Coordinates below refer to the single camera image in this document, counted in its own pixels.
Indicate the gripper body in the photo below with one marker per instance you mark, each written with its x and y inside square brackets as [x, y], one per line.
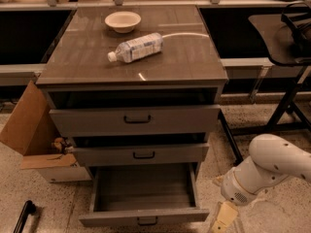
[233, 187]

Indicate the grey bottom drawer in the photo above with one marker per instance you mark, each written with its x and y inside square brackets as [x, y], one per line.
[144, 195]

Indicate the grey drawer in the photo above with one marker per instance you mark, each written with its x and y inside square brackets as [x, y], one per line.
[144, 195]
[135, 121]
[139, 155]

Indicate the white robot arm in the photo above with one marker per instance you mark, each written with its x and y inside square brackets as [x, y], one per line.
[271, 161]

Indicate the grey middle drawer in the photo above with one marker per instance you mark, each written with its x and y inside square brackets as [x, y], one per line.
[139, 155]

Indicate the grey drawer cabinet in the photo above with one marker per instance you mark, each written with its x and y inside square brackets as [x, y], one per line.
[187, 72]

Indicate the grey top drawer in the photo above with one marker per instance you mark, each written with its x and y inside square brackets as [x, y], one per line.
[135, 121]

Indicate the clear plastic water bottle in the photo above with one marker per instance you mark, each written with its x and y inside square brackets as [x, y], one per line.
[137, 48]

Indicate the black side table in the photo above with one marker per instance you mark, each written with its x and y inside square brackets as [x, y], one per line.
[279, 42]

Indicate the black bar on floor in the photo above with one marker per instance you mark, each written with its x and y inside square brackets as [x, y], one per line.
[29, 208]

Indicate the black bag on table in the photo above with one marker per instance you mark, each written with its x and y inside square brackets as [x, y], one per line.
[297, 16]

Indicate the open cardboard box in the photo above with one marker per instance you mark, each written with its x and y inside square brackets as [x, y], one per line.
[31, 132]

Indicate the white ceramic bowl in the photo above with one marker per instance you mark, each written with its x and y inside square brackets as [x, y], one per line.
[123, 22]

